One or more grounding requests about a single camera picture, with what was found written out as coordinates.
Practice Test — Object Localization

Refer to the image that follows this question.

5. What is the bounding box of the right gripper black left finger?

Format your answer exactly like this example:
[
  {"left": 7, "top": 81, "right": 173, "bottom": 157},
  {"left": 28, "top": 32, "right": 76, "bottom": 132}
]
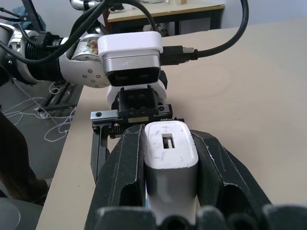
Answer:
[{"left": 83, "top": 123, "right": 148, "bottom": 230}]

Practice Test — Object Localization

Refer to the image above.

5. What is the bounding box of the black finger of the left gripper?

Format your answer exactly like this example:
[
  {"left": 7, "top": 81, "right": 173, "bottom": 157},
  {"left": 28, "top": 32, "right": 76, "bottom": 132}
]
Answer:
[{"left": 90, "top": 126, "right": 111, "bottom": 184}]

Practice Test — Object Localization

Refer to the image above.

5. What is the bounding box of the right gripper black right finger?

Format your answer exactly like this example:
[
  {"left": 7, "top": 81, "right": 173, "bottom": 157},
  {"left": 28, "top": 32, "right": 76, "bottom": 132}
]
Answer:
[{"left": 190, "top": 129, "right": 274, "bottom": 211}]

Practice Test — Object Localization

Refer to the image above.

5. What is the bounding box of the white charger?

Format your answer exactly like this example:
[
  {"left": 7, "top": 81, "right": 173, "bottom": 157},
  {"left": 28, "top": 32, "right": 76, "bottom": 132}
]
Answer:
[{"left": 143, "top": 121, "right": 201, "bottom": 227}]

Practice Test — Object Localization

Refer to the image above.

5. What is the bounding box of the person's dark trouser leg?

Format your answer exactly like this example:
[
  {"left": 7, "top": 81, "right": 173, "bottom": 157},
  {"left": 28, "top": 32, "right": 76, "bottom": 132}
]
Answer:
[{"left": 0, "top": 111, "right": 54, "bottom": 205}]

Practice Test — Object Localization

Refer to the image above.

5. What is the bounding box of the background table with black legs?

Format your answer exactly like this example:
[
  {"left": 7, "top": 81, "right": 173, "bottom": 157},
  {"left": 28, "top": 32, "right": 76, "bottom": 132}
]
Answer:
[{"left": 103, "top": 0, "right": 226, "bottom": 37}]

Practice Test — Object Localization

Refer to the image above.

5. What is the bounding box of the grey rounded body shell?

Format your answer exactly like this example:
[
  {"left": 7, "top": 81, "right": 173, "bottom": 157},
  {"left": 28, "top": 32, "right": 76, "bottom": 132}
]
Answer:
[{"left": 0, "top": 189, "right": 45, "bottom": 230}]

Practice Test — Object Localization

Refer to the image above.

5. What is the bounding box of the blue cloth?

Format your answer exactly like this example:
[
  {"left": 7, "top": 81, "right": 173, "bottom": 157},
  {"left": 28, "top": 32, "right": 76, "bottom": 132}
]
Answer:
[{"left": 12, "top": 5, "right": 47, "bottom": 31}]

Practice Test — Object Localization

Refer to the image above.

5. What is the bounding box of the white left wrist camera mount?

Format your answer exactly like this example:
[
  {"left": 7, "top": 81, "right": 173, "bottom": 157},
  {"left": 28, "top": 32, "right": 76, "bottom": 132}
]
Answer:
[{"left": 97, "top": 31, "right": 168, "bottom": 111}]

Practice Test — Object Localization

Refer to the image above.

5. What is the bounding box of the black metal stand frame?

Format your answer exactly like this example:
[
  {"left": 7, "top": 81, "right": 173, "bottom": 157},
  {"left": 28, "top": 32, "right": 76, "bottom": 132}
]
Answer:
[{"left": 38, "top": 81, "right": 83, "bottom": 113}]

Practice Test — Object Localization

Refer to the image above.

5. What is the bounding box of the white cord on floor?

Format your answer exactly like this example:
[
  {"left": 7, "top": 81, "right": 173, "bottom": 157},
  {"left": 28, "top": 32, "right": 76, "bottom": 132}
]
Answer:
[{"left": 0, "top": 79, "right": 78, "bottom": 142}]

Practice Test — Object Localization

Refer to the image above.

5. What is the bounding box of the black camera cable with plug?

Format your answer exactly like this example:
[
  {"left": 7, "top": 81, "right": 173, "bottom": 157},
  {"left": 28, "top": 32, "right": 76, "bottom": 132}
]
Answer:
[{"left": 160, "top": 0, "right": 249, "bottom": 66}]

